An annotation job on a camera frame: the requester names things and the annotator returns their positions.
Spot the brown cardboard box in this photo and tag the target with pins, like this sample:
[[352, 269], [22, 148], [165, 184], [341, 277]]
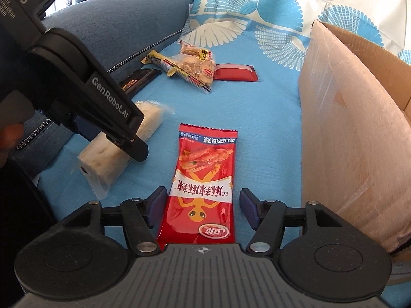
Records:
[[346, 134]]

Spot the black snack packet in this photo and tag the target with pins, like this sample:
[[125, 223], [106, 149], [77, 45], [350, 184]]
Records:
[[138, 80]]

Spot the yellow wafer packet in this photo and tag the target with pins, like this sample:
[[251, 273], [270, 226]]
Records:
[[157, 59]]

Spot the red packet with orange figure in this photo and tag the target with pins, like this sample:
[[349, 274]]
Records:
[[199, 173]]

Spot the person's left hand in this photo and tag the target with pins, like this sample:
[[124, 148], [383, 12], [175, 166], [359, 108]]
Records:
[[11, 134]]

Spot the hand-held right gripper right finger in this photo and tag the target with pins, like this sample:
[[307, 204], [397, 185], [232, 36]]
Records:
[[249, 207]]

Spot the white nougat bar clear wrapper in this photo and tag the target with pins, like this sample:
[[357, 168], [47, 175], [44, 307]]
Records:
[[96, 160]]

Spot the blue sofa armrest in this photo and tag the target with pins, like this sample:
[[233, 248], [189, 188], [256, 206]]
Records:
[[112, 22]]

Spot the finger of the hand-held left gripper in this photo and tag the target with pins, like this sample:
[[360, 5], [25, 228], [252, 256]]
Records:
[[139, 150]]

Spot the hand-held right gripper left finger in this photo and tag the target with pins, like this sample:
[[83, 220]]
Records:
[[157, 205]]

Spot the red foil snack packet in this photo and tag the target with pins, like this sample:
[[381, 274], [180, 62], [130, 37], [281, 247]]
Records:
[[236, 73]]

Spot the blue white fan-print cloth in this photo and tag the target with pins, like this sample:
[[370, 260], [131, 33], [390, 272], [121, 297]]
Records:
[[257, 109]]

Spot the clear biscuit packet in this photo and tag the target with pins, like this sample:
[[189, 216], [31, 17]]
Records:
[[196, 65]]

